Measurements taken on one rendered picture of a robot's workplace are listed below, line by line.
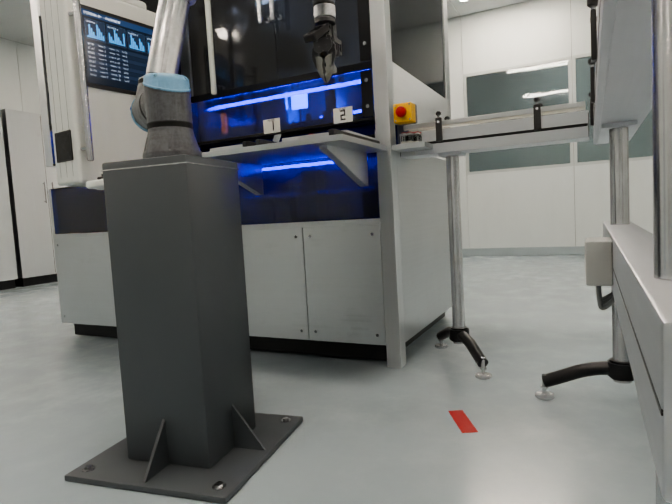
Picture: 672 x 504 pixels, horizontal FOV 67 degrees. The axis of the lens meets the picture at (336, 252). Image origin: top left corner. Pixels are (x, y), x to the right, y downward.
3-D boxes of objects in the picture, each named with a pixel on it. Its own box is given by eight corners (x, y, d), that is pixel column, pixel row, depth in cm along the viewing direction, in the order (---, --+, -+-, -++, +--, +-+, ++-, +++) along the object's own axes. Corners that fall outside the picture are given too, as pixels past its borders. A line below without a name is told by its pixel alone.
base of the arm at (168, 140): (180, 157, 126) (177, 116, 125) (130, 162, 131) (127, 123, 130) (213, 162, 140) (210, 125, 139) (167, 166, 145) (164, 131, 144)
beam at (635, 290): (603, 256, 175) (602, 221, 174) (630, 256, 172) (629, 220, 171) (662, 504, 33) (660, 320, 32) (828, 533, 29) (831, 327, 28)
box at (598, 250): (585, 277, 113) (584, 237, 112) (611, 277, 111) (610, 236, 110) (585, 285, 102) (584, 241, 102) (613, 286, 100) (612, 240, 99)
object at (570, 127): (398, 156, 204) (396, 117, 203) (410, 159, 218) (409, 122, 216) (589, 136, 173) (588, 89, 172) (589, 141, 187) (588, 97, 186)
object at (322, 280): (185, 305, 383) (175, 189, 377) (459, 316, 291) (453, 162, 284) (62, 338, 294) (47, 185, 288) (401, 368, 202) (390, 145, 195)
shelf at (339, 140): (251, 168, 235) (250, 164, 234) (394, 152, 203) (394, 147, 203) (175, 161, 192) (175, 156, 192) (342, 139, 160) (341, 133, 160)
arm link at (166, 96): (152, 119, 126) (147, 63, 125) (140, 128, 138) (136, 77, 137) (199, 121, 133) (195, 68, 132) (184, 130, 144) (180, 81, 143)
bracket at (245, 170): (258, 195, 225) (256, 165, 224) (263, 194, 223) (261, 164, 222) (206, 194, 194) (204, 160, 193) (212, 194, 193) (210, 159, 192)
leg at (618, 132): (605, 375, 160) (600, 128, 154) (638, 377, 156) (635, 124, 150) (605, 384, 152) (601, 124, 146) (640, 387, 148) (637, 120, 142)
